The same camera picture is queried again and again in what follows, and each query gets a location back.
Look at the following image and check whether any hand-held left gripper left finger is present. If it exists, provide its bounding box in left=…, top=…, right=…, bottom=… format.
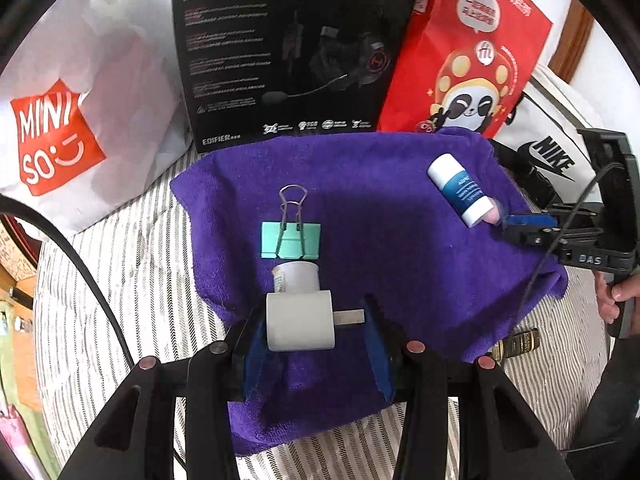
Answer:
left=60, top=305, right=268, bottom=480

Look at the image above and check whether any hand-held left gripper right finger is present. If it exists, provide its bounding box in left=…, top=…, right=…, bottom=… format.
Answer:
left=362, top=295, right=573, bottom=480

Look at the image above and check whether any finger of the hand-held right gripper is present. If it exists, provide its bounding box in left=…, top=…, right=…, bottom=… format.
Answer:
left=500, top=212, right=558, bottom=231
left=502, top=227, right=562, bottom=255

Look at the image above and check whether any white charger plug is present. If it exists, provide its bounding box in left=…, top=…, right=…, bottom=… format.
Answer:
left=265, top=290, right=368, bottom=352

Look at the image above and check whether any white tube with blue label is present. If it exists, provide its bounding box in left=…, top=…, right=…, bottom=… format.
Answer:
left=426, top=154, right=492, bottom=229

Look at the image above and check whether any white cylinder roll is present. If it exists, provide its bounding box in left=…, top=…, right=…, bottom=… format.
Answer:
left=271, top=260, right=321, bottom=295

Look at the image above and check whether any green binder clip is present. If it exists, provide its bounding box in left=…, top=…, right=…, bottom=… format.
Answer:
left=260, top=185, right=321, bottom=261

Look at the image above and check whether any person's right hand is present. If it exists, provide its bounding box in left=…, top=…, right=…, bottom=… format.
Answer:
left=595, top=267, right=640, bottom=326

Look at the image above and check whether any purple towel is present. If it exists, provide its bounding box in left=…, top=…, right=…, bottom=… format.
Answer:
left=170, top=127, right=570, bottom=457

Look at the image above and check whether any white waist bag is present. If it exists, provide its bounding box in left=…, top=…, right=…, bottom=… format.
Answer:
left=487, top=62, right=608, bottom=211

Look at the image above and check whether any striped grey bed quilt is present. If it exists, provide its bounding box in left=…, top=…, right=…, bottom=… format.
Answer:
left=30, top=150, right=616, bottom=480

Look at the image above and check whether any red paper bag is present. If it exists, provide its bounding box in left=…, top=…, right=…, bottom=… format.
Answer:
left=375, top=0, right=555, bottom=140

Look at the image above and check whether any person's dark trousers leg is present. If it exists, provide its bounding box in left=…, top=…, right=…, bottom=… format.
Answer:
left=565, top=335, right=640, bottom=480

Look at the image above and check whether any brown patterned box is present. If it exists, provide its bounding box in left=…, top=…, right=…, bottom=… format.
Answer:
left=0, top=215, right=41, bottom=283

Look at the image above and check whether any black headset box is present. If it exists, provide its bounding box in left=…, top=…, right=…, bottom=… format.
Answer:
left=170, top=0, right=436, bottom=155

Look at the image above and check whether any white plastic shopping bag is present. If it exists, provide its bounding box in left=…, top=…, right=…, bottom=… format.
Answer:
left=0, top=0, right=193, bottom=233

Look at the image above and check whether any black cable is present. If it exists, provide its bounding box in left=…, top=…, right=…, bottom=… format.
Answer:
left=0, top=197, right=138, bottom=368
left=517, top=160, right=621, bottom=328

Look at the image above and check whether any wooden door frame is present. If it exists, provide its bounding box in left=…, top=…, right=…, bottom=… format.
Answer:
left=547, top=0, right=596, bottom=83

